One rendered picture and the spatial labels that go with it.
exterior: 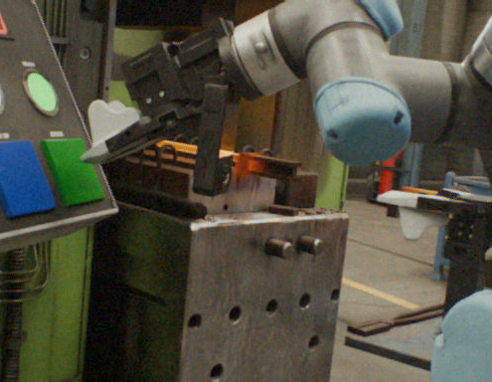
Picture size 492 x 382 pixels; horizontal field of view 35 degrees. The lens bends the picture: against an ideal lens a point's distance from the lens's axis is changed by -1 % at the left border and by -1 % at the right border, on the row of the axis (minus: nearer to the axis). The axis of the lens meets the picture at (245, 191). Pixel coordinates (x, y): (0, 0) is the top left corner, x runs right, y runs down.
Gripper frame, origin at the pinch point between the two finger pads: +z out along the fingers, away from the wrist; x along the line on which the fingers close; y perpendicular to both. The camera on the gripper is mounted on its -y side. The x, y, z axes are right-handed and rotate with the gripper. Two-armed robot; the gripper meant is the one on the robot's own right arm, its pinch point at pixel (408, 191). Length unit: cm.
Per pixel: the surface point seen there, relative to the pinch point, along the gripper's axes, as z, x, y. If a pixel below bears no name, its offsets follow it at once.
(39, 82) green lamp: 20, -46, -10
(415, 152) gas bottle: 393, 640, 36
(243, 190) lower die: 30.7, -0.4, 4.9
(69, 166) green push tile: 14.1, -45.1, -1.3
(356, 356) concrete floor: 133, 190, 100
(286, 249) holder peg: 20.7, 0.4, 12.6
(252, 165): 28.8, -0.6, 0.5
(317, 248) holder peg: 20.7, 8.2, 13.0
